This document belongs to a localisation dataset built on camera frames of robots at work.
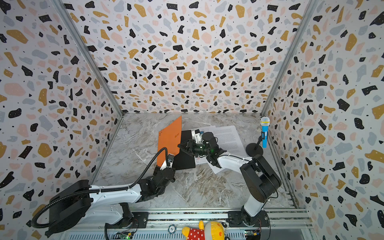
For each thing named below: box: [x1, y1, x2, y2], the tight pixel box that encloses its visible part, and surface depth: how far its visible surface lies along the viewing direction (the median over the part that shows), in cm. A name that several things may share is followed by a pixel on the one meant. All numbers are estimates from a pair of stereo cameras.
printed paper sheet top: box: [212, 125, 248, 157], surface depth 109 cm
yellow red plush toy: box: [182, 220, 225, 240], surface depth 67 cm
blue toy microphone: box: [260, 116, 271, 148], surface depth 85 cm
